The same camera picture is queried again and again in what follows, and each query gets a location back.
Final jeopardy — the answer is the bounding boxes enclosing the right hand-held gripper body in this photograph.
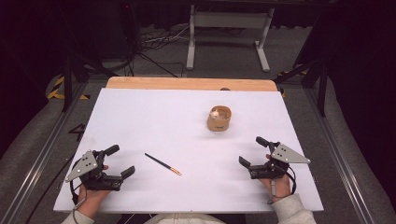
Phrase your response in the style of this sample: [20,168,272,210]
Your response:
[248,141,312,181]

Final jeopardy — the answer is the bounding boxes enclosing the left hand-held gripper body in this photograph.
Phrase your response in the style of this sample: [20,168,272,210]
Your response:
[64,150,123,191]

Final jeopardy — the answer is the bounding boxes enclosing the black chopstick with orange tip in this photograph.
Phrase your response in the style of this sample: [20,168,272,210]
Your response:
[144,152,183,176]

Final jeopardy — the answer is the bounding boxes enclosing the wooden holder cup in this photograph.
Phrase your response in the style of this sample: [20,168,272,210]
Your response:
[206,105,233,133]

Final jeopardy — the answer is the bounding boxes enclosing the person's right hand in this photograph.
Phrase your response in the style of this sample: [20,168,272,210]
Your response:
[259,153,292,202]

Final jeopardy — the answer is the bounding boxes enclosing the person's left hand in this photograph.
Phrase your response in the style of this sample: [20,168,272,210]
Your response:
[77,164,112,219]

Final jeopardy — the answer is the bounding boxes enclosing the white board table cover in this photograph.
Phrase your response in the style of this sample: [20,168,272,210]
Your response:
[53,88,324,215]

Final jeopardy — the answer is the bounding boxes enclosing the yellow black floor tape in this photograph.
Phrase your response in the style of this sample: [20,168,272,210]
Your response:
[277,70,308,98]
[46,76,92,101]

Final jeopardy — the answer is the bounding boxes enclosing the person's torso in light clothing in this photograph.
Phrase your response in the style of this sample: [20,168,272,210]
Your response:
[146,213,227,224]

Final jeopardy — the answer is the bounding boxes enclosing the black tripod stand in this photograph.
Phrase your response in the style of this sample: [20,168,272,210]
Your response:
[60,50,120,114]
[274,55,329,119]

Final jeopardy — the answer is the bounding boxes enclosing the wooden table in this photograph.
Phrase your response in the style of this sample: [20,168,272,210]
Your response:
[106,76,278,92]

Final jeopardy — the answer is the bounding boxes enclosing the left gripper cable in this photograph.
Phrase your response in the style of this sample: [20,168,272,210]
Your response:
[69,179,88,224]

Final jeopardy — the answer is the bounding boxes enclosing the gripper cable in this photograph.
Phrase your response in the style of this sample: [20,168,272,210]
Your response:
[69,179,88,224]
[266,166,297,205]

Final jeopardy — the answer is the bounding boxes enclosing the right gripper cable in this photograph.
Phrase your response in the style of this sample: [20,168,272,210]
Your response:
[266,166,297,205]

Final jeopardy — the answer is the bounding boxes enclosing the aluminium rail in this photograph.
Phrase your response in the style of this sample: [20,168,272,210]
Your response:
[303,87,376,224]
[0,81,89,224]

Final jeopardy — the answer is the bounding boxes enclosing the bundle of floor cables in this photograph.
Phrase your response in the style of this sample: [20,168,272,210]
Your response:
[134,23,191,78]

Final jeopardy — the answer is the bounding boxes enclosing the white metal stand frame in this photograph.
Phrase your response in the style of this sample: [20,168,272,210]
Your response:
[185,4,276,74]

